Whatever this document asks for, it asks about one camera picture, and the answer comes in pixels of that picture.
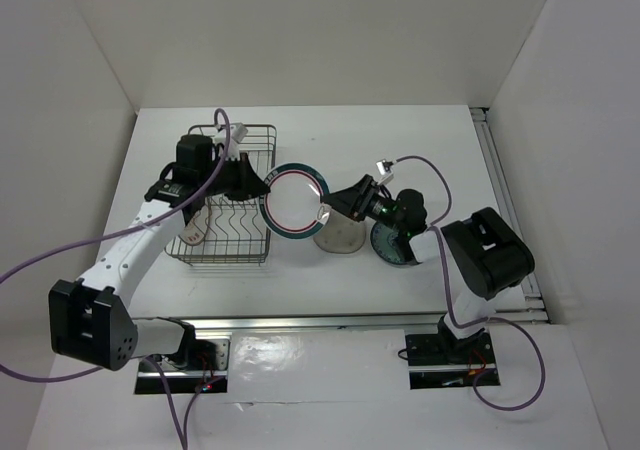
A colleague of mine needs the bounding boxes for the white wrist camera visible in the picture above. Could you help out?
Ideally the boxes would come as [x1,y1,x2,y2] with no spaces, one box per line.
[376,159,395,184]
[212,122,248,161]

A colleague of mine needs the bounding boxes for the clear glass plate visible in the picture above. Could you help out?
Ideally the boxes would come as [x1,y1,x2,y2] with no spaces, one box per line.
[312,212,367,255]

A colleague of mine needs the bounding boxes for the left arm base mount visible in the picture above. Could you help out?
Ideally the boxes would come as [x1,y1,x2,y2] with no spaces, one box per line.
[134,336,231,396]

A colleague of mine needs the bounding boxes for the wire dish rack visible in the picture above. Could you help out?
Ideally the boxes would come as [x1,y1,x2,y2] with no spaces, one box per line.
[165,124,277,265]

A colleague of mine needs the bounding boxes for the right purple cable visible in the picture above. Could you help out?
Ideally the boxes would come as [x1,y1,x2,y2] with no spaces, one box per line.
[392,154,547,411]

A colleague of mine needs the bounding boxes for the aluminium rail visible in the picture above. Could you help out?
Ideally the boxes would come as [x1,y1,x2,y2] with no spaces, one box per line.
[134,312,451,332]
[469,107,550,324]

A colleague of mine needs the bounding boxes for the aluminium rail right side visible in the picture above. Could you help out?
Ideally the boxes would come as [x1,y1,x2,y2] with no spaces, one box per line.
[469,107,550,324]

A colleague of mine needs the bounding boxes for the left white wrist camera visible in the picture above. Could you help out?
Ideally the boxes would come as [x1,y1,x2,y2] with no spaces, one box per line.
[212,122,248,161]

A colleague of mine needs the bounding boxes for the blue floral plate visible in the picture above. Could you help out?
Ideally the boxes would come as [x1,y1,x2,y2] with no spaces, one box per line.
[369,222,427,267]

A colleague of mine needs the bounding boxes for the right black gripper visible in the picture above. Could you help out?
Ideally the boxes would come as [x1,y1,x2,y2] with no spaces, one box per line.
[322,174,406,234]

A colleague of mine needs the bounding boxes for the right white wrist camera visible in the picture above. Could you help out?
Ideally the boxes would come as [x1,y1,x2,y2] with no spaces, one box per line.
[376,159,395,184]

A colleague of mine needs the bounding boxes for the white plate orange sunburst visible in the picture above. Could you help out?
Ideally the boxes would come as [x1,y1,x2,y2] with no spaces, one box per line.
[179,205,211,246]

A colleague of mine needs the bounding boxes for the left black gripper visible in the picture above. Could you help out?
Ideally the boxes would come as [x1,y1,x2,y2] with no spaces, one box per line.
[199,152,269,201]

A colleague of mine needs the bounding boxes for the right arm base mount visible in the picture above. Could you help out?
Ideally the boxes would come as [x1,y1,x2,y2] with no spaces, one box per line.
[397,331,500,390]

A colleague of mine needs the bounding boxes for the aluminium rail front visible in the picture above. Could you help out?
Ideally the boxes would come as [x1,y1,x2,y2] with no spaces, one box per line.
[134,312,451,332]

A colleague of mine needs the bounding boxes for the white plate teal rim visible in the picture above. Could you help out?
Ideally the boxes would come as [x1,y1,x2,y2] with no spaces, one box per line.
[258,162,330,240]

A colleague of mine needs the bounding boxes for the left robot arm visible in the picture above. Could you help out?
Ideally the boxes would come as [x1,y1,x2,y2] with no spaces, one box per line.
[48,123,270,371]

